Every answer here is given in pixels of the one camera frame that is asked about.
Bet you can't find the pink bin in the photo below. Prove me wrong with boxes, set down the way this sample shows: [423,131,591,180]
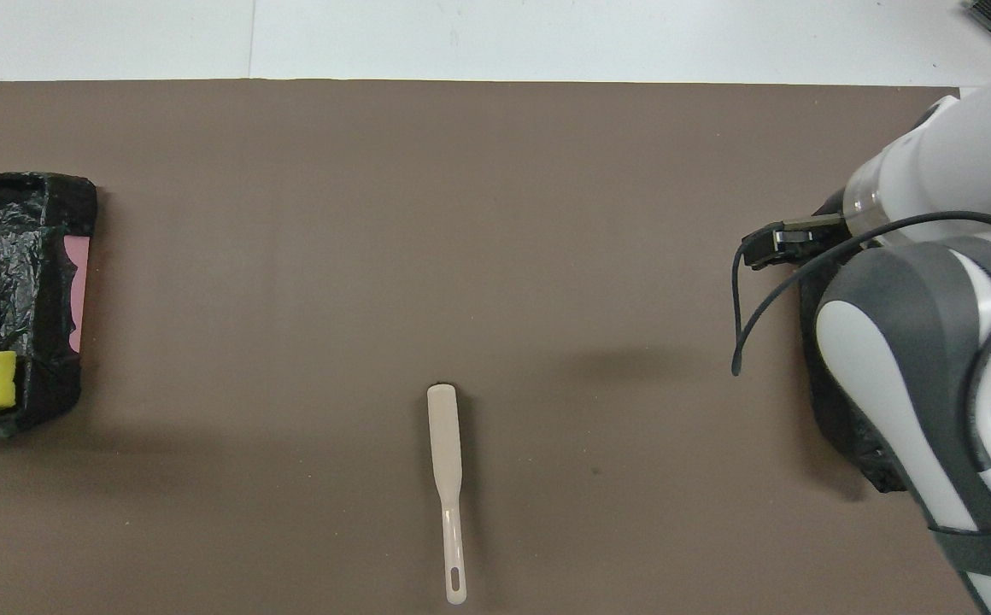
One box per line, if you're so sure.
[63,235,91,354]

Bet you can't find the black trash bag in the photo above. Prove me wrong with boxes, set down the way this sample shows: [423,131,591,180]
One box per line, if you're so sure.
[799,273,991,494]
[0,173,99,440]

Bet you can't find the beige hand brush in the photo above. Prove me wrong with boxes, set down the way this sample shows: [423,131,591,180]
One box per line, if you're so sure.
[426,384,468,605]

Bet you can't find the brown table mat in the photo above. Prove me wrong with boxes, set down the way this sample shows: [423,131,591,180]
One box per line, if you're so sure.
[0,79,991,615]

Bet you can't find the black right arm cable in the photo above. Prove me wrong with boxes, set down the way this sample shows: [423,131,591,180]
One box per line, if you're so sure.
[730,211,991,377]

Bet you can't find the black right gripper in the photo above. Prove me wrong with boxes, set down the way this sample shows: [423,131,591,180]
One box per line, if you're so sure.
[743,193,848,270]

